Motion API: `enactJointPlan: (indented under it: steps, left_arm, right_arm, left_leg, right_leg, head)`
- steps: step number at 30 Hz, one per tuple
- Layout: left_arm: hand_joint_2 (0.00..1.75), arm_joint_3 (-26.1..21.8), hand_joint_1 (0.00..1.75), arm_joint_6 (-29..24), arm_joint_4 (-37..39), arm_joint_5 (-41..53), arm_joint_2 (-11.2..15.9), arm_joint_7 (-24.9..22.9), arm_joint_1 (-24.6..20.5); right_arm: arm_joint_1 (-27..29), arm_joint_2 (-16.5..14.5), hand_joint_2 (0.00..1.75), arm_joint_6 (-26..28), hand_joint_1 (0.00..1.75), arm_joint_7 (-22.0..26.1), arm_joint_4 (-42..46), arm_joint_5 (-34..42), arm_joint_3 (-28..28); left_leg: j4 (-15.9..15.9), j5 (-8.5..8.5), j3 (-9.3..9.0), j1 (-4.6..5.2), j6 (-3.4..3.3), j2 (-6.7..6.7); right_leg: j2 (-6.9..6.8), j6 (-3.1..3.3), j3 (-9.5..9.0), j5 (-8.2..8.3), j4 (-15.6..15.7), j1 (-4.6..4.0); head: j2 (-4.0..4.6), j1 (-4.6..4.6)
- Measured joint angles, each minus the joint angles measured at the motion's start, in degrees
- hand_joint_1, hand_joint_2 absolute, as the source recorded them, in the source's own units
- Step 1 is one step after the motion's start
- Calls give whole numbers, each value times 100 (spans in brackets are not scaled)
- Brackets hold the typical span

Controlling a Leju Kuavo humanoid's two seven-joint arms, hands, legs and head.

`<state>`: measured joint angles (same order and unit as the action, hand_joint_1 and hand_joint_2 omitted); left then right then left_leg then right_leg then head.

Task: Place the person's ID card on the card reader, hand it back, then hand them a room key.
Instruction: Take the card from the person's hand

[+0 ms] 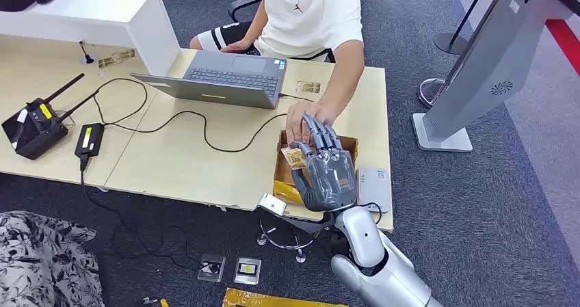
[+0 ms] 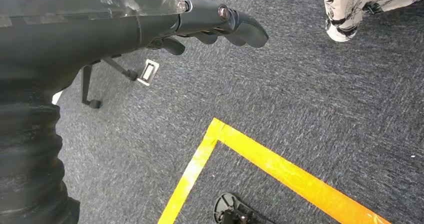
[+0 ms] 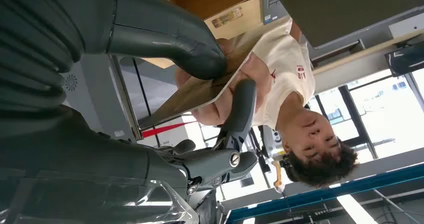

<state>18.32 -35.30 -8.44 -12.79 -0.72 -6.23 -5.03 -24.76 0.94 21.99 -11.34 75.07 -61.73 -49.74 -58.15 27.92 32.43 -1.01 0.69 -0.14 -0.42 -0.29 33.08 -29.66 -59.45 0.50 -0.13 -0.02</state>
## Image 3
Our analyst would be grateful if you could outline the person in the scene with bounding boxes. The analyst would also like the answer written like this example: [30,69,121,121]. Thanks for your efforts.
[175,17,359,188]

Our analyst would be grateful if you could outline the grey kiosk stand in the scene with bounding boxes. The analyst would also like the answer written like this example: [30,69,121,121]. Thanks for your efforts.
[61,52,144,143]

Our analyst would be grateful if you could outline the black stanchion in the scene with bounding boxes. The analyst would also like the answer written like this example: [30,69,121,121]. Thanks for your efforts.
[131,57,161,148]

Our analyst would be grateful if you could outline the red barrier belt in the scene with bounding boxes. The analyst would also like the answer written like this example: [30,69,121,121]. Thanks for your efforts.
[141,121,198,139]

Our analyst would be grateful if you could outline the black bag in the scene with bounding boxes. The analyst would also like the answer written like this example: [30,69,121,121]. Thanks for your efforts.
[384,42,424,78]

